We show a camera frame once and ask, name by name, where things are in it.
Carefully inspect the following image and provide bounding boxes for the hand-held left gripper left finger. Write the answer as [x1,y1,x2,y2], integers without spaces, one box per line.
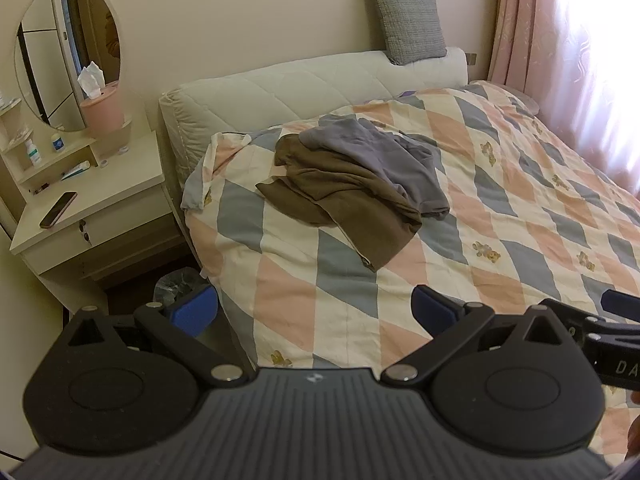
[62,282,257,389]

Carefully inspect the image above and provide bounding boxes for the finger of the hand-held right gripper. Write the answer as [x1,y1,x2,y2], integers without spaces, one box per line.
[541,298,640,335]
[601,289,640,322]

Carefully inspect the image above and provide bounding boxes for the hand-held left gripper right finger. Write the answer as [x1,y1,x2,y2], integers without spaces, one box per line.
[381,284,577,389]

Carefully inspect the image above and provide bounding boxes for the grey pants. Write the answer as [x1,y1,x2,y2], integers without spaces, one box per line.
[298,114,451,218]

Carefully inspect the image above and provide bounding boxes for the brown garment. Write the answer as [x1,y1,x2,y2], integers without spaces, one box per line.
[255,134,423,273]

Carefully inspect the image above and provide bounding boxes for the bin with clear bag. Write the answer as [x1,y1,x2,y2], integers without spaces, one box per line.
[154,267,201,311]

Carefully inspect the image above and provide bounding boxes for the checkered patchwork quilt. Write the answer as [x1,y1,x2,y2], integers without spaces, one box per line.
[180,80,640,461]

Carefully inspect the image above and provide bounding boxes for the cream dressing table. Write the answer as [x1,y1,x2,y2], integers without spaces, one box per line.
[0,92,176,303]

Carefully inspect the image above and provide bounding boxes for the smartphone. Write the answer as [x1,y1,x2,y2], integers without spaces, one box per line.
[39,191,78,230]

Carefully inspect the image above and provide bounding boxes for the white teal tube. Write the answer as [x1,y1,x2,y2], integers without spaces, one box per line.
[60,160,92,181]

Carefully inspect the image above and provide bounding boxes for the pink round tissue box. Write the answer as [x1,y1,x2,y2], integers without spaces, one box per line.
[79,80,126,136]

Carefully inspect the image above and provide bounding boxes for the cream quilted headboard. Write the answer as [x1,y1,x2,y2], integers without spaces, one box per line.
[159,46,469,196]

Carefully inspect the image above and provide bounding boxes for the pink curtain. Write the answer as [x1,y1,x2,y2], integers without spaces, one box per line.
[487,0,640,191]

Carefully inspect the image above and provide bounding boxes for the white tissue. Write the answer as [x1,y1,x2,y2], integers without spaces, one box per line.
[77,61,106,101]

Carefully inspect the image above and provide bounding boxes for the grey square pillow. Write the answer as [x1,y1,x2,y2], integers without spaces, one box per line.
[366,0,447,66]

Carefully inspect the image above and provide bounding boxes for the oval mirror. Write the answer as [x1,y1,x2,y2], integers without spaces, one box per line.
[14,0,122,133]

